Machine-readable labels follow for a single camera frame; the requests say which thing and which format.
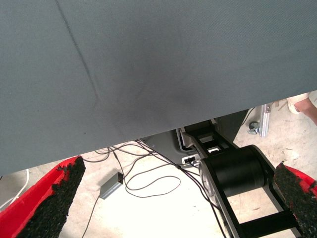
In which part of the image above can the white floor cable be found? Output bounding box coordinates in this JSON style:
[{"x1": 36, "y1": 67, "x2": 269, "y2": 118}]
[{"x1": 0, "y1": 168, "x2": 30, "y2": 210}]

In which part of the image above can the thin black floor cable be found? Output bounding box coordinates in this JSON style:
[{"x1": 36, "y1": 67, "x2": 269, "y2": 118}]
[
  {"x1": 81, "y1": 197, "x2": 101, "y2": 238},
  {"x1": 94, "y1": 140, "x2": 227, "y2": 238},
  {"x1": 122, "y1": 163, "x2": 183, "y2": 199}
]

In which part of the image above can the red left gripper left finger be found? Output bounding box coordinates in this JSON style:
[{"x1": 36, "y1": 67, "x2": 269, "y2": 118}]
[{"x1": 0, "y1": 155, "x2": 86, "y2": 238}]

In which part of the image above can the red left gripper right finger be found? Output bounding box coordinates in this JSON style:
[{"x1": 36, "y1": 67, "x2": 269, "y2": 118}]
[{"x1": 273, "y1": 161, "x2": 317, "y2": 238}]

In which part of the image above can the black caster wheel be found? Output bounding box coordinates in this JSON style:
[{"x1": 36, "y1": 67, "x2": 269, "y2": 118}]
[{"x1": 248, "y1": 120, "x2": 261, "y2": 136}]

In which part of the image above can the aluminium profile leg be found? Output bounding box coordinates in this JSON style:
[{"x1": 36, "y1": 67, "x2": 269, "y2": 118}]
[{"x1": 259, "y1": 104, "x2": 272, "y2": 139}]

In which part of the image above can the person's foot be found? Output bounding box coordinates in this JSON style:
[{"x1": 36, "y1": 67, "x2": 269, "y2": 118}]
[{"x1": 286, "y1": 90, "x2": 317, "y2": 124}]

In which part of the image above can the dark grey base housing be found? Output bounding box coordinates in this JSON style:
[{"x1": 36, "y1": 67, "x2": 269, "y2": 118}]
[{"x1": 142, "y1": 130, "x2": 199, "y2": 166}]

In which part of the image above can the dark grey table cloth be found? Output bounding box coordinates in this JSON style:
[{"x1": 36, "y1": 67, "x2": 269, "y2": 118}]
[{"x1": 0, "y1": 0, "x2": 317, "y2": 176}]

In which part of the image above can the grey power adapter box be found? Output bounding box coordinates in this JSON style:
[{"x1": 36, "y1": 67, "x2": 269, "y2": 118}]
[{"x1": 98, "y1": 172, "x2": 124, "y2": 200}]

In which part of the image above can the black jointed frame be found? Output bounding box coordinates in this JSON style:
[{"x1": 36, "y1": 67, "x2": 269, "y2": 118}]
[{"x1": 177, "y1": 110, "x2": 304, "y2": 238}]

